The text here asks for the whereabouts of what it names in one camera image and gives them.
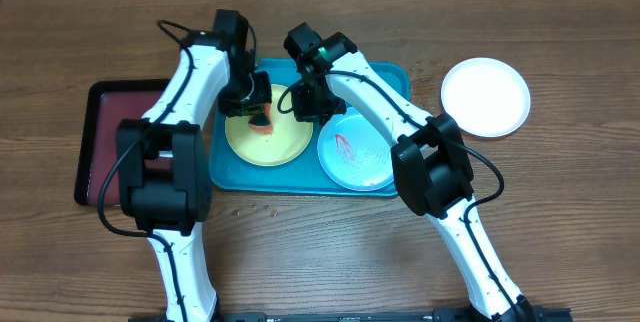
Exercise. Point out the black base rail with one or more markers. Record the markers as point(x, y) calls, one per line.
point(540, 314)

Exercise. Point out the yellow plate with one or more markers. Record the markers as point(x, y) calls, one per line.
point(286, 141)

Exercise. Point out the white pink plate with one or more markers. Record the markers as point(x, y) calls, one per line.
point(486, 97)

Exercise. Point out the light blue plate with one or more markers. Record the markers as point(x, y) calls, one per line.
point(354, 154)

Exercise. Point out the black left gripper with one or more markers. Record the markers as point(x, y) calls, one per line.
point(263, 95)

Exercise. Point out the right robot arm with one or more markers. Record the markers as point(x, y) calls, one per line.
point(431, 164)

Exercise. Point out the dark red water tray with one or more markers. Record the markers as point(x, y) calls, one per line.
point(108, 103)

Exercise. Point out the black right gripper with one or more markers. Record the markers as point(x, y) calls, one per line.
point(308, 112)

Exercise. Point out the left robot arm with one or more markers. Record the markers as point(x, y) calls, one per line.
point(161, 168)

